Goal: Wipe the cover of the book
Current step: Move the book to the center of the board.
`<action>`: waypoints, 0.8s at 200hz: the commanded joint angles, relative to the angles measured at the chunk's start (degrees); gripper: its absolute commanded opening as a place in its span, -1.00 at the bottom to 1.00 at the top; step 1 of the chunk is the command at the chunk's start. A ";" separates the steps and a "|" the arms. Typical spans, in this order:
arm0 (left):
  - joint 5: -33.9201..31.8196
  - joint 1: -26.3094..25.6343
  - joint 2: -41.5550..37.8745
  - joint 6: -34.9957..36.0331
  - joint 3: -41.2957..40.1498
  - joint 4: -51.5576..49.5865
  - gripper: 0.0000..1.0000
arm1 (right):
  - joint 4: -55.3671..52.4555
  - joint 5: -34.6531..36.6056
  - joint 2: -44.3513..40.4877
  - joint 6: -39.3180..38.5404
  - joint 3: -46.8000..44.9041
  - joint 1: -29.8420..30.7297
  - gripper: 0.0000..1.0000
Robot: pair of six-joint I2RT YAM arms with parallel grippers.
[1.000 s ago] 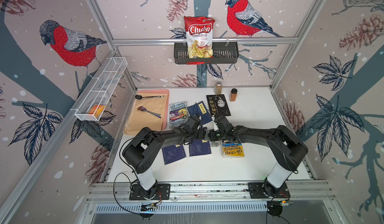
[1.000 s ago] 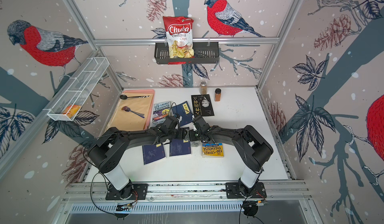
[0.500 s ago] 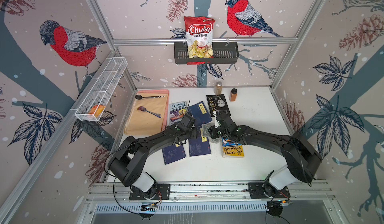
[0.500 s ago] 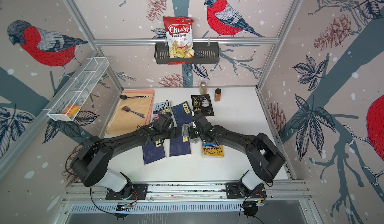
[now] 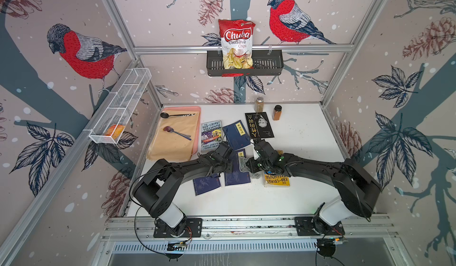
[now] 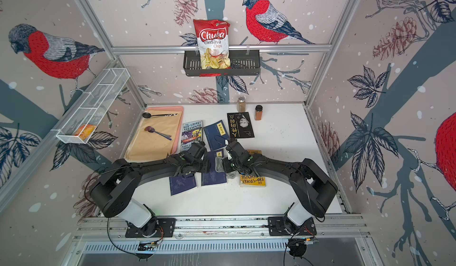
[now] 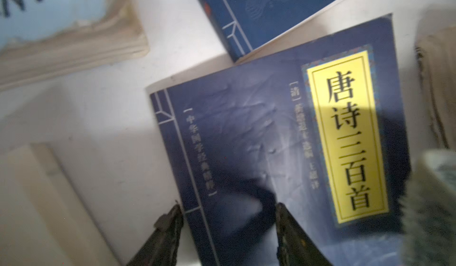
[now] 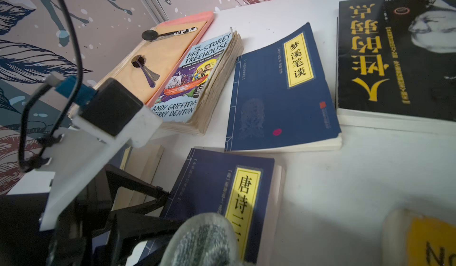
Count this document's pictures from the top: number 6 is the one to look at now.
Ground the black Chinese paperback book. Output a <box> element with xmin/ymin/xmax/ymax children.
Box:
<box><xmin>227</xmin><ymin>112</ymin><xmax>255</xmax><ymax>140</ymax></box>

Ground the grey striped cleaning cloth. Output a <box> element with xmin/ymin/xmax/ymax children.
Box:
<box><xmin>215</xmin><ymin>156</ymin><xmax>238</xmax><ymax>179</ymax></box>

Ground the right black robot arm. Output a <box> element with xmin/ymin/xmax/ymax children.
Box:
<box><xmin>223</xmin><ymin>140</ymin><xmax>338</xmax><ymax>236</ymax></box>

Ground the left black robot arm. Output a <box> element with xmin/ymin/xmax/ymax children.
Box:
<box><xmin>89</xmin><ymin>142</ymin><xmax>210</xmax><ymax>237</ymax></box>

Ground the yellow treehouse paperback book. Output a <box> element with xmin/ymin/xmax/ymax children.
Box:
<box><xmin>239</xmin><ymin>164</ymin><xmax>266</xmax><ymax>187</ymax></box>

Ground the grey treehouse paperback book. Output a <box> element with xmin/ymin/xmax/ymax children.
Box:
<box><xmin>180</xmin><ymin>121</ymin><xmax>203</xmax><ymax>151</ymax></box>

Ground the upper navy thread-bound book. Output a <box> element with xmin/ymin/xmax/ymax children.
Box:
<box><xmin>204</xmin><ymin>120</ymin><xmax>230</xmax><ymax>151</ymax></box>

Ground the glass jar orange spice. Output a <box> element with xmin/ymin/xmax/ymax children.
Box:
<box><xmin>255</xmin><ymin>105</ymin><xmax>263</xmax><ymax>121</ymax></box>

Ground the purple spoon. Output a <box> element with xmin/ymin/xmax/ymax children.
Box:
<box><xmin>144</xmin><ymin>126</ymin><xmax>172</xmax><ymax>140</ymax></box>

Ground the glass jar brown spice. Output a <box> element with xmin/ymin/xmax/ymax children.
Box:
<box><xmin>237</xmin><ymin>96</ymin><xmax>247</xmax><ymax>113</ymax></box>

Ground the black spoon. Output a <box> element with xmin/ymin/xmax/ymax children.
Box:
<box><xmin>142</xmin><ymin>112</ymin><xmax>178</xmax><ymax>119</ymax></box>

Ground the orange packet in shelf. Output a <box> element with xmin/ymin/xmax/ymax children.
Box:
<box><xmin>73</xmin><ymin>124</ymin><xmax>97</xmax><ymax>141</ymax></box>

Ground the red cassava chips bag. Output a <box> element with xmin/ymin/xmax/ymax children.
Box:
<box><xmin>193</xmin><ymin>19</ymin><xmax>231</xmax><ymax>70</ymax></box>

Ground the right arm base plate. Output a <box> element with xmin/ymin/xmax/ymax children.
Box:
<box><xmin>267</xmin><ymin>217</ymin><xmax>317</xmax><ymax>236</ymax></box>

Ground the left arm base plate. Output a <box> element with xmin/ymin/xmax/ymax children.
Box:
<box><xmin>125</xmin><ymin>217</ymin><xmax>176</xmax><ymax>239</ymax></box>

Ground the black wall basket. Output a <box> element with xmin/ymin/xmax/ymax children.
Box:
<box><xmin>183</xmin><ymin>50</ymin><xmax>261</xmax><ymax>77</ymax></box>

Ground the left black cable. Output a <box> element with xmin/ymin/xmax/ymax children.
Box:
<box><xmin>106</xmin><ymin>215</ymin><xmax>157</xmax><ymax>260</ymax></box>

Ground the white wire wall shelf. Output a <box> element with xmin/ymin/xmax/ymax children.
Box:
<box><xmin>56</xmin><ymin>68</ymin><xmax>130</xmax><ymax>144</ymax></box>

